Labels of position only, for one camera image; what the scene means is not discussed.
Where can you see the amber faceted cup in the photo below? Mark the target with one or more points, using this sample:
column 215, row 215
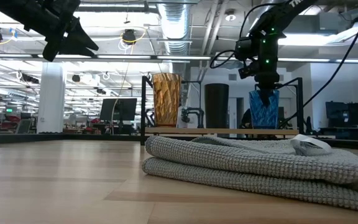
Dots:
column 166, row 99

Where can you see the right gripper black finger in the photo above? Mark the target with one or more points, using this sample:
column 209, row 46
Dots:
column 265, row 96

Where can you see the black cabinet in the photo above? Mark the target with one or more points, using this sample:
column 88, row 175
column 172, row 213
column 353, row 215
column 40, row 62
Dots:
column 346, row 118

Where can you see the white column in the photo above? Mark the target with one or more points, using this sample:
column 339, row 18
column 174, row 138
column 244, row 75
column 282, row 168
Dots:
column 51, row 99

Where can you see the black table edge rail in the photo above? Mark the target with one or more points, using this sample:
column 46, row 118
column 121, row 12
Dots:
column 73, row 138

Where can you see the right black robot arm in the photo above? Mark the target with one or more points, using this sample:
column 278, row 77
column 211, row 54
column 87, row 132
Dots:
column 278, row 15

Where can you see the white ceiling sensor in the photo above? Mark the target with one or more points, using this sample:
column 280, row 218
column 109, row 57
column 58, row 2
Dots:
column 230, row 17

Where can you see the black monitor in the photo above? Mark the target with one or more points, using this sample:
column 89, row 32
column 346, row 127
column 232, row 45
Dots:
column 118, row 109

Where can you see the long ceiling light bar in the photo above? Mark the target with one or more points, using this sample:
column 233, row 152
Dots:
column 123, row 57

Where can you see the blue faceted cup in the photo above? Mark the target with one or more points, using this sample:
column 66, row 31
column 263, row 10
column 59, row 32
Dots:
column 263, row 119

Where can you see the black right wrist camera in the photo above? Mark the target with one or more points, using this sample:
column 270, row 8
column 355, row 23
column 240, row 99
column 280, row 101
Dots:
column 245, row 48

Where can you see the black metal shelf wooden board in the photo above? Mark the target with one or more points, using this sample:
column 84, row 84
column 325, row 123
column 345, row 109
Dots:
column 222, row 131

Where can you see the silver ventilation duct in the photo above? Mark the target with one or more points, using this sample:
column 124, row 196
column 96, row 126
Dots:
column 176, row 25

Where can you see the grey folded waffle towel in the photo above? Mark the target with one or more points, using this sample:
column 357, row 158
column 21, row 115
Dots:
column 244, row 161

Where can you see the grey chair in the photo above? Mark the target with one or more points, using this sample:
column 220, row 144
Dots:
column 23, row 126

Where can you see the person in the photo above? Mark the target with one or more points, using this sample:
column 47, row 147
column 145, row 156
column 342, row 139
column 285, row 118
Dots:
column 245, row 119

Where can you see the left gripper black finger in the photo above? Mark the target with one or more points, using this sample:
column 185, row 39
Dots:
column 81, row 35
column 76, row 52

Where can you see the background black robot arm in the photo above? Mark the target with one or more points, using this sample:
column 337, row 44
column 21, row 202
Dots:
column 194, row 115

